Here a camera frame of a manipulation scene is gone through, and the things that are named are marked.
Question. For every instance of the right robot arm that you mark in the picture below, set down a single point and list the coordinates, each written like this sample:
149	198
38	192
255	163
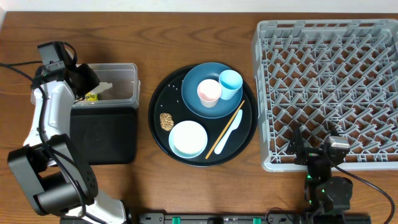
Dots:
329	196

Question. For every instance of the round black tray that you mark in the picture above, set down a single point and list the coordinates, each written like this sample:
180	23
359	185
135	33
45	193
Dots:
165	100

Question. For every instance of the clear plastic bin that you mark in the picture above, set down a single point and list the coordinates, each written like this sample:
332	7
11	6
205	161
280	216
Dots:
126	86

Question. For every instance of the grey dishwasher rack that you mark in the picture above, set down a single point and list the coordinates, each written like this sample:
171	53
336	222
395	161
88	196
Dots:
319	75

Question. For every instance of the wooden chopstick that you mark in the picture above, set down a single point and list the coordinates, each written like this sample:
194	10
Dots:
224	130

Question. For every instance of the light blue cup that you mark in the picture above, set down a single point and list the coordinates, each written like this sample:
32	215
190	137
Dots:
230	82

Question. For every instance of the yellow foil snack wrapper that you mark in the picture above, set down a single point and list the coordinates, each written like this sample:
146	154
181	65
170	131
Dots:
91	97

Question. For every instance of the pink cup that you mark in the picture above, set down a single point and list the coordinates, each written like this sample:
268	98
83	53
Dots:
209	92

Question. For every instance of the dark blue plate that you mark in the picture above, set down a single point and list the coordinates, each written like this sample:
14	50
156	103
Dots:
209	70

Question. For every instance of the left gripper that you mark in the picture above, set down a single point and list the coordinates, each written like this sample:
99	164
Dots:
86	78

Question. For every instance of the white tissue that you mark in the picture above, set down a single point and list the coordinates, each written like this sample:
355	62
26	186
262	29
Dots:
101	87

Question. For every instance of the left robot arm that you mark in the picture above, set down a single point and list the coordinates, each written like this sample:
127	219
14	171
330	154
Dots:
53	174

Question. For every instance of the light blue bowl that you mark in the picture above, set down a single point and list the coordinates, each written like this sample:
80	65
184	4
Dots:
188	139

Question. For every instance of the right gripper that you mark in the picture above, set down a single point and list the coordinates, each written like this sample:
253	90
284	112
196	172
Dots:
296	144

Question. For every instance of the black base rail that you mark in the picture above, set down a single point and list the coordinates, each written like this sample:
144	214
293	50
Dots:
269	218

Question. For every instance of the white plastic knife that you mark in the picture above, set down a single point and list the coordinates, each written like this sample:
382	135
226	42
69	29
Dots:
234	125

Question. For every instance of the brown cookie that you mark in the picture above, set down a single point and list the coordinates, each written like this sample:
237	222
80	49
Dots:
166	121

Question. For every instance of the black rectangular tray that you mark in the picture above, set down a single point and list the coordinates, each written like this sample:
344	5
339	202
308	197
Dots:
105	135

